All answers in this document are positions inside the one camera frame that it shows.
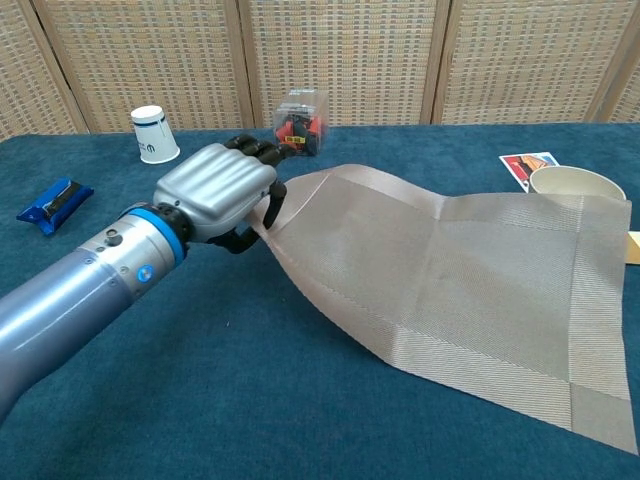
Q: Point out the picture postcard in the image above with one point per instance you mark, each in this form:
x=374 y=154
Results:
x=517 y=167

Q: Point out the blue table cloth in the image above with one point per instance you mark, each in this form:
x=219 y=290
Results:
x=200 y=375

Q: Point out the clear box of clips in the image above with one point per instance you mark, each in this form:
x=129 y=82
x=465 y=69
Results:
x=305 y=120

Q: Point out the blue snack packet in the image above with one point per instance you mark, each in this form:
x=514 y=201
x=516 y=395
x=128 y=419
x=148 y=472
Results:
x=55 y=205

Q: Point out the beige bowl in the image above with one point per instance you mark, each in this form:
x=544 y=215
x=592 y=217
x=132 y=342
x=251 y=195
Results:
x=570 y=182

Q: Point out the brown woven placemat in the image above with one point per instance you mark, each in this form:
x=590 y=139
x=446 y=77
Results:
x=450 y=280

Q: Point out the kraft bookmark with tassel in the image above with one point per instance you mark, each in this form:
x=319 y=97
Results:
x=635 y=247

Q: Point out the woven folding screen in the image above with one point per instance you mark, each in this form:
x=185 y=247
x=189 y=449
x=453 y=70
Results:
x=150 y=60

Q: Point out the white paper cup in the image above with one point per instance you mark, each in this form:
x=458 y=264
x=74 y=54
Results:
x=152 y=137

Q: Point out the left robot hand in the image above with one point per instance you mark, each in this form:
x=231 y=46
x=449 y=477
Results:
x=215 y=185

